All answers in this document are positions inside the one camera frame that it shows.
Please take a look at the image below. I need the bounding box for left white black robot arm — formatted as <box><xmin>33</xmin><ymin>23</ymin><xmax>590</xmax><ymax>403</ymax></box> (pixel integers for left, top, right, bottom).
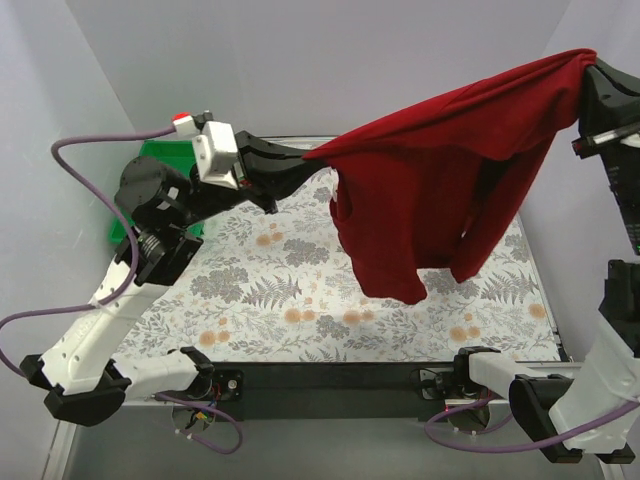
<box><xmin>19</xmin><ymin>132</ymin><xmax>325</xmax><ymax>426</ymax></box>

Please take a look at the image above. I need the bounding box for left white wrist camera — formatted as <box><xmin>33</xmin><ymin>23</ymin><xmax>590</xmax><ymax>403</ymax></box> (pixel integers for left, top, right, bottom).
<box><xmin>172</xmin><ymin>111</ymin><xmax>239</xmax><ymax>190</ymax></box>

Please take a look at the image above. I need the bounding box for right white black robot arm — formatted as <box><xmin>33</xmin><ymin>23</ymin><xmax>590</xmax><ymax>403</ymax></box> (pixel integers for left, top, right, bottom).
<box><xmin>424</xmin><ymin>60</ymin><xmax>639</xmax><ymax>464</ymax></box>

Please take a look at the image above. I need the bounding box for floral patterned table mat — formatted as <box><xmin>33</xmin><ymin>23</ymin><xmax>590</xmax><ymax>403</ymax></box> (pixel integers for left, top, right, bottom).
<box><xmin>118</xmin><ymin>170</ymin><xmax>560</xmax><ymax>362</ymax></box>

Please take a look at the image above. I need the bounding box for red t shirt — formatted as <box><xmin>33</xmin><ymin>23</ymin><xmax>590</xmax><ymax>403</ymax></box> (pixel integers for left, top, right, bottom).
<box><xmin>306</xmin><ymin>49</ymin><xmax>597</xmax><ymax>304</ymax></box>

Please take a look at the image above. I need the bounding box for green plastic tray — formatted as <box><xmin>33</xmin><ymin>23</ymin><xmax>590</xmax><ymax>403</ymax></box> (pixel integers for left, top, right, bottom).
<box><xmin>114</xmin><ymin>140</ymin><xmax>204</xmax><ymax>237</ymax></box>

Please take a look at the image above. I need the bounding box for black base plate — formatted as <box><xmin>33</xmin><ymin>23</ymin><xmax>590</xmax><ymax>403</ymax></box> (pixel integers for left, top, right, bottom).
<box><xmin>214</xmin><ymin>362</ymin><xmax>481</xmax><ymax>420</ymax></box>

